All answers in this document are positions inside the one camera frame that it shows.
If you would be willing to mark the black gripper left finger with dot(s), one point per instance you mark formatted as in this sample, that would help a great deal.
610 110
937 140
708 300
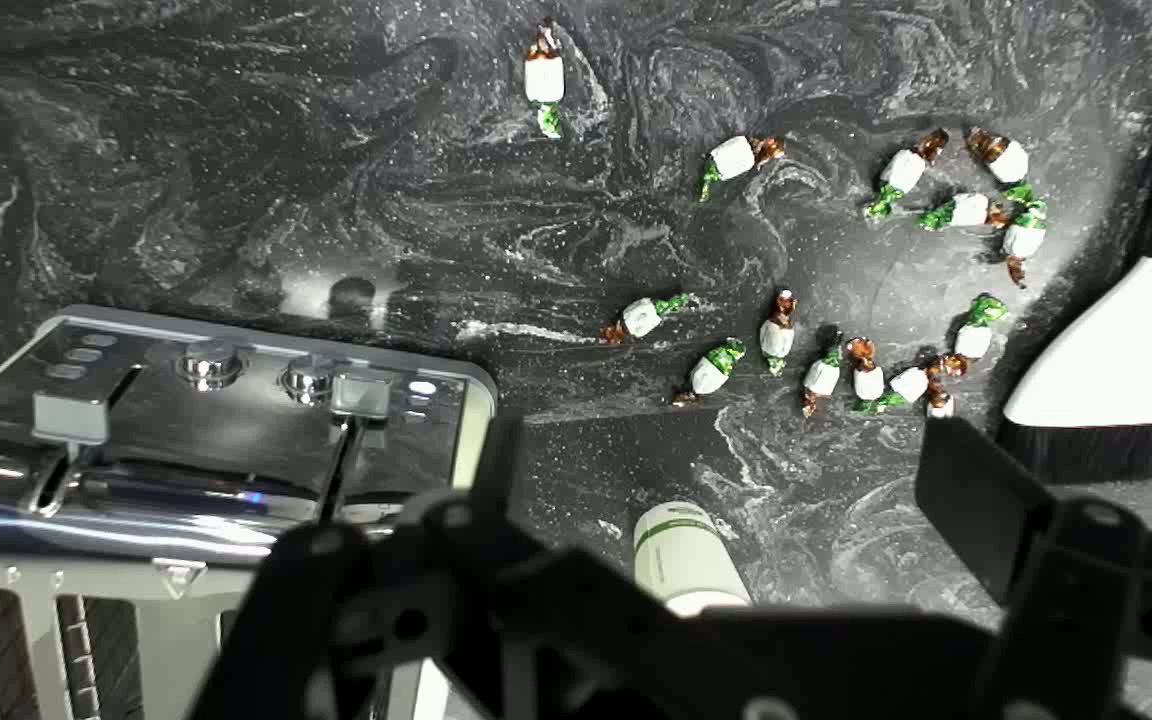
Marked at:
376 607

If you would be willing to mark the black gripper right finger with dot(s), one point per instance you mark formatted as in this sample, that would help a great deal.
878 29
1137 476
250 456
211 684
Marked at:
1001 515

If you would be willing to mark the cream and chrome four-slot toaster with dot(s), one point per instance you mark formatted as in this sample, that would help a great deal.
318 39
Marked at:
203 442

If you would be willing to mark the white round cup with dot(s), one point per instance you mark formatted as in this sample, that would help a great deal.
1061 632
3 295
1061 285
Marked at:
687 555

